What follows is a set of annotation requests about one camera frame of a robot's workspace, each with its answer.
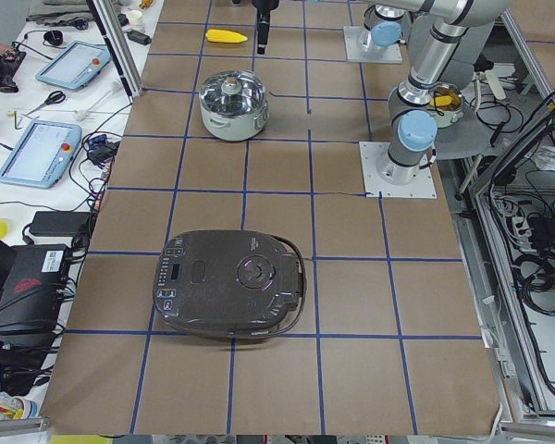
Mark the black laptop with red logo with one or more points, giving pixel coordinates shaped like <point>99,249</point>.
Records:
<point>31,280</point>

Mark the black power adapter brick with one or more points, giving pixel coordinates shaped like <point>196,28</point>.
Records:
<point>57,224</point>

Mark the blue teach pendant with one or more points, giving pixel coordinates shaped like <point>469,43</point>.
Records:
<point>42,154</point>
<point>77,66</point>

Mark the white pot with glass lid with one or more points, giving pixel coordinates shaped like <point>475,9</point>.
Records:
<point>234,105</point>

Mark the white bowl with yellow food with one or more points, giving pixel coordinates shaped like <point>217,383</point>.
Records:
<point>446,105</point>

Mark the blue teach pendant lower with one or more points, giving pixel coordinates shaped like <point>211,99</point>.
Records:
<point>42,154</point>

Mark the black handled scissors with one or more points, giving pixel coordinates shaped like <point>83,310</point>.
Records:
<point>53,98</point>

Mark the yellow plastic corn cob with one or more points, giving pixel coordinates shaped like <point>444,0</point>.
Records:
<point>225,36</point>

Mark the aluminium frame post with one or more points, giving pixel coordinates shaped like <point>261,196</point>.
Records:
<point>105,17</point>

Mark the blue teach pendant upper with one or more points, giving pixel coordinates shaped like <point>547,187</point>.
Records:
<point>77,66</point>

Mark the white paper cup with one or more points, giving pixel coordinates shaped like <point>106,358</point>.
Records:
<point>135,19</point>

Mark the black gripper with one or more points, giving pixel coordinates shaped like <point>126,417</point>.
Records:
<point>262,6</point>

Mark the dark brown rice cooker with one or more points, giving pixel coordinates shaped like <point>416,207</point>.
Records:
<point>230,284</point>

